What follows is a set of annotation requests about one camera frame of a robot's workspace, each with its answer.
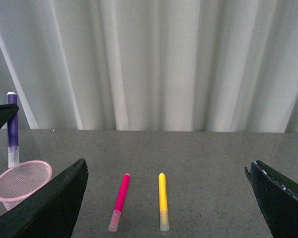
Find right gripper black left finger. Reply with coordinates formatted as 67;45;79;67
0;158;88;238

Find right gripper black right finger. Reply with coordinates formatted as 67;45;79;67
244;160;298;238

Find purple marker pen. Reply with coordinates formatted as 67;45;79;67
6;91;20;169

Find pink marker pen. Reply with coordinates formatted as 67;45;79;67
108;174;131;233

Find pink mesh pen cup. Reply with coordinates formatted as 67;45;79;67
0;160;53;211

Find yellow marker pen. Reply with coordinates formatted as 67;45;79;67
158;173;169;232

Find white curtain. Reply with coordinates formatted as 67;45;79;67
0;0;298;133

